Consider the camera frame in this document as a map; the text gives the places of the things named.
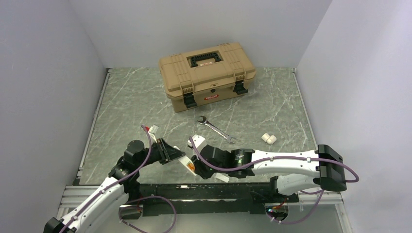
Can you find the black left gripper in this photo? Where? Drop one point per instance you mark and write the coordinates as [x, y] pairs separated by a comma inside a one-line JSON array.
[[167, 153]]

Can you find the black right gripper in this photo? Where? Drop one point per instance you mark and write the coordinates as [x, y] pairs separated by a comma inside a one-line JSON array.
[[199, 168]]

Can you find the white air conditioner remote control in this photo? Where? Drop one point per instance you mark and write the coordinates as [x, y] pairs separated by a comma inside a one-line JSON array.
[[187, 163]]

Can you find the white battery cover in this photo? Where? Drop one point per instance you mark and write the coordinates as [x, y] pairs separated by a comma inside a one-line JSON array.
[[222, 177]]

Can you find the orange battery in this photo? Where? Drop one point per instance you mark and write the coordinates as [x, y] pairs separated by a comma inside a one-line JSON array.
[[191, 166]]

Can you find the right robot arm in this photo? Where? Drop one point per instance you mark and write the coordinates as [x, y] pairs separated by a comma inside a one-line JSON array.
[[292, 172]]

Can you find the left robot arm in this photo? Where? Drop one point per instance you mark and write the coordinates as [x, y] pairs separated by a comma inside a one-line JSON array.
[[120, 185]]

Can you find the white pipe elbow fitting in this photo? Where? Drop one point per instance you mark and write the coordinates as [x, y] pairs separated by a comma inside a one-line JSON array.
[[269, 139]]

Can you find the silver combination wrench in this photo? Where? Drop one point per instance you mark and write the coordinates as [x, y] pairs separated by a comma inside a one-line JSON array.
[[204, 121]]

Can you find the tan plastic toolbox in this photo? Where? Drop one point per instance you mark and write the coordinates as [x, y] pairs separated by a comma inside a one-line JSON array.
[[200, 77]]

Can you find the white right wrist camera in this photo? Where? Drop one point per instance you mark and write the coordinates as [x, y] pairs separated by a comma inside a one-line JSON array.
[[199, 141]]

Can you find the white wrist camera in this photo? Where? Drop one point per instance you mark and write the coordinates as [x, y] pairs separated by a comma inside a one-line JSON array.
[[199, 141], [152, 130]]

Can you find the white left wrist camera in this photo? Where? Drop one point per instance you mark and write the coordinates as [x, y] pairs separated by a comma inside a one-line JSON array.
[[152, 130]]

